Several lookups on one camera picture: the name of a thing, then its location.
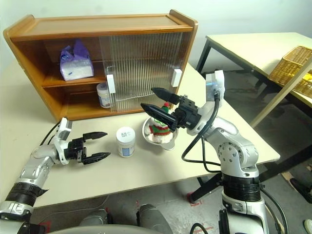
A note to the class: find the dark grey rounded shape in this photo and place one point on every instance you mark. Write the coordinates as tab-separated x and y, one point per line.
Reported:
95	217
152	218

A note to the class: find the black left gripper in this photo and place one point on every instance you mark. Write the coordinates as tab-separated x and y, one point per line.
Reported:
76	151

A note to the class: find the white shoe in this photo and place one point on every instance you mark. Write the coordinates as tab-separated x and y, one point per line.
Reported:
309	224

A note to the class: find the plush toy knitted sweater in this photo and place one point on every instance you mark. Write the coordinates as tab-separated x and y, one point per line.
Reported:
159	130

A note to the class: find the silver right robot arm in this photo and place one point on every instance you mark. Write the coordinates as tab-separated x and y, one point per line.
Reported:
234	151

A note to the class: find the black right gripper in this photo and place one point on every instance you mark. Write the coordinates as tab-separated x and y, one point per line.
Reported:
186	114

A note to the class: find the black table base foot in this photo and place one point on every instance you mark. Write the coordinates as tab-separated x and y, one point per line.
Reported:
204	189
33	228

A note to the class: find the white jar blue label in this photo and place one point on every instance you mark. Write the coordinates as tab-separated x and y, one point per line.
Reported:
125	146
102	95

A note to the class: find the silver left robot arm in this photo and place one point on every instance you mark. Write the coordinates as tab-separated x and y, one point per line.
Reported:
36	165

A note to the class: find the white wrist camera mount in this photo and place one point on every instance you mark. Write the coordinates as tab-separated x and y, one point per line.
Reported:
218	78
64	131

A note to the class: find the ribbed clear sliding door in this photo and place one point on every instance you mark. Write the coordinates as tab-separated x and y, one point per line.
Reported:
104	53
141	73

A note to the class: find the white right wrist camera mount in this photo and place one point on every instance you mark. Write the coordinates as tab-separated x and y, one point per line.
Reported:
218	78

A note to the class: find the wicker basket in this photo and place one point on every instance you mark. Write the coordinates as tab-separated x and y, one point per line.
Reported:
287	68

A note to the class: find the purple tissue pack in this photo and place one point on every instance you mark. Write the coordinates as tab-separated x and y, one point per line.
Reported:
75	70

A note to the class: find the black table base beam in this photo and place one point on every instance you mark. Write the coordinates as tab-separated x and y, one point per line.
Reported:
287	168

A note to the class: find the steel bowl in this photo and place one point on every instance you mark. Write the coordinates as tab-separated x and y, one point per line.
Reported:
146	130

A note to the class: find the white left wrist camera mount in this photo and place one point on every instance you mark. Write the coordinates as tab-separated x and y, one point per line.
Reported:
64	131

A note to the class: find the wooden cabinet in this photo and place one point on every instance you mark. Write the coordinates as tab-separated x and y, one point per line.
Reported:
97	24

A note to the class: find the cream table black legs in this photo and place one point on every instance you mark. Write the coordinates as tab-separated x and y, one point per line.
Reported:
243	46

